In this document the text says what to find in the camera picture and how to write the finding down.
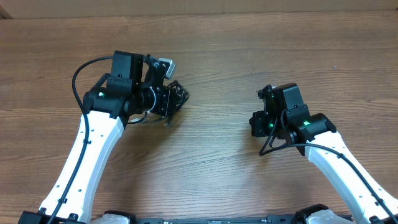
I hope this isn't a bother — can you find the black USB cable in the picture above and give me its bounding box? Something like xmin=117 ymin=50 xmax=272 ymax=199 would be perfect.
xmin=127 ymin=80 xmax=190 ymax=127

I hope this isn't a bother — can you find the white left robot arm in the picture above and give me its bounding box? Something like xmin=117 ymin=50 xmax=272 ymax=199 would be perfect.
xmin=19 ymin=51 xmax=188 ymax=223

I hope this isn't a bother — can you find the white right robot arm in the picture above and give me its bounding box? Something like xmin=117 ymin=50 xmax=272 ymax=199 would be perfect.
xmin=249 ymin=83 xmax=397 ymax=223

